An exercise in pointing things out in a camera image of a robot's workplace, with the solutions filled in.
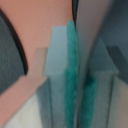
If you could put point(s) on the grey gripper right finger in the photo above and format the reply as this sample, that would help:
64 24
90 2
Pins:
105 102

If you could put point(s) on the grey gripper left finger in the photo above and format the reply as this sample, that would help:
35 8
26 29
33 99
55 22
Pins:
57 95

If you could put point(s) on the large grey pot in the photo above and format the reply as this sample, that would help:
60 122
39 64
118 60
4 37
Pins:
105 18

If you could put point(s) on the pink toy stove board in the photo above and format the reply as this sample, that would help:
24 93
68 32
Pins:
33 21

